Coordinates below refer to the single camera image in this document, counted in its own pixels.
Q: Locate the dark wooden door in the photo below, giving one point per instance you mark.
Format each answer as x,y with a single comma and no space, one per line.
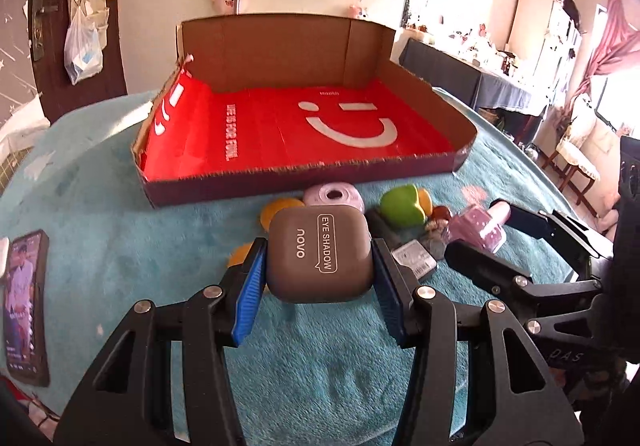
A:
48,22

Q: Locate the smartphone on table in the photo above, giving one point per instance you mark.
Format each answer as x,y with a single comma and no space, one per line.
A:
23,309

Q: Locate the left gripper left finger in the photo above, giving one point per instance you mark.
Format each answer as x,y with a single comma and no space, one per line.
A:
125,396

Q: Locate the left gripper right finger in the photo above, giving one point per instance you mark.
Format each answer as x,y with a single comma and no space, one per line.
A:
476,377

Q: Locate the pink pig plush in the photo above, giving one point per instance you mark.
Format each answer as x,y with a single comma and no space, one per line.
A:
227,7

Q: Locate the pink nail polish bottle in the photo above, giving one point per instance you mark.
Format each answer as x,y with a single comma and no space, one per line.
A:
479,227

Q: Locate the cardboard box red lining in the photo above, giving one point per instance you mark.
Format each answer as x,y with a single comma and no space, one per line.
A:
267,103

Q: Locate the dark covered side table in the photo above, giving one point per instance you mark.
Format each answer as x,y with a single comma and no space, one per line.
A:
472,86

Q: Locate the white plastic bag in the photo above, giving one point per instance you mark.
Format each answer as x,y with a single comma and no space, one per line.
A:
83,55

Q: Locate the green yellow toy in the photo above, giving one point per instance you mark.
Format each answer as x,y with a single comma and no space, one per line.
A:
406,206

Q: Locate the pink My Melody case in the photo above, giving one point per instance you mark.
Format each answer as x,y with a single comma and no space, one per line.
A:
336,193

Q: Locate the glitter bottle dark red cap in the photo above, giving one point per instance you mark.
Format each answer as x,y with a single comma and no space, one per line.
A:
432,239

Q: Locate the teal fluffy blanket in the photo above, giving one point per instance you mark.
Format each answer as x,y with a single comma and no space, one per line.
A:
327,374

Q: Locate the black nail polish bottle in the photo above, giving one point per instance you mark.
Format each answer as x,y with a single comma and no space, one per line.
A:
410,254

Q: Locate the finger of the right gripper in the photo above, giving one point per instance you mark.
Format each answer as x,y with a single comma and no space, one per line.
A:
545,223
509,284

